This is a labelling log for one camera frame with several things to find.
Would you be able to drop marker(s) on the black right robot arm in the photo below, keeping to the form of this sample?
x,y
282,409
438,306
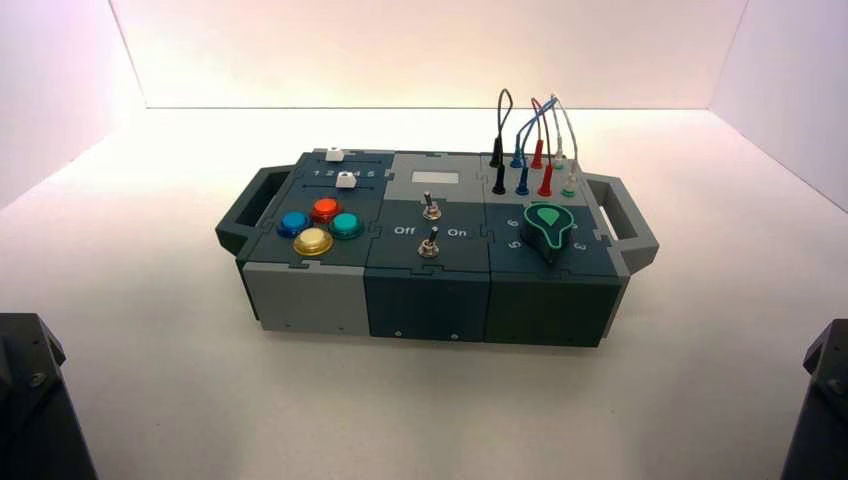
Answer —
x,y
821,411

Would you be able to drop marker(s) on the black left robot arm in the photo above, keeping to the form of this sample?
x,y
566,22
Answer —
x,y
36,411

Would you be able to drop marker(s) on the green push button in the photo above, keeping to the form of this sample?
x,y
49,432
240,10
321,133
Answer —
x,y
346,225

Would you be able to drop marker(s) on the red push button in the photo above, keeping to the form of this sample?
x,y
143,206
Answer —
x,y
325,209

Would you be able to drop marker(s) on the yellow push button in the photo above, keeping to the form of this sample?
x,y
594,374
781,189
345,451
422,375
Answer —
x,y
312,241

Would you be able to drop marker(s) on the blue push button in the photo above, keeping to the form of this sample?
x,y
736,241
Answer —
x,y
293,223

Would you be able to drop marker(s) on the dark green grey task box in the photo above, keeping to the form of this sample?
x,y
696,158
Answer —
x,y
424,291

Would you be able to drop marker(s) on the small grey display screen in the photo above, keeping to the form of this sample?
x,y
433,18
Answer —
x,y
435,177

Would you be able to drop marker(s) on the white slider knob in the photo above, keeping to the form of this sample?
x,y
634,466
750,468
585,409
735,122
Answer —
x,y
335,154
346,179

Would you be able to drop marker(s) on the green black rotary knob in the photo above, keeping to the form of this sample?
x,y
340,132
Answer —
x,y
547,228

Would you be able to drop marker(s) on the metal toggle switch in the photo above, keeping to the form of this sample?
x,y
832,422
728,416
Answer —
x,y
428,244
431,207

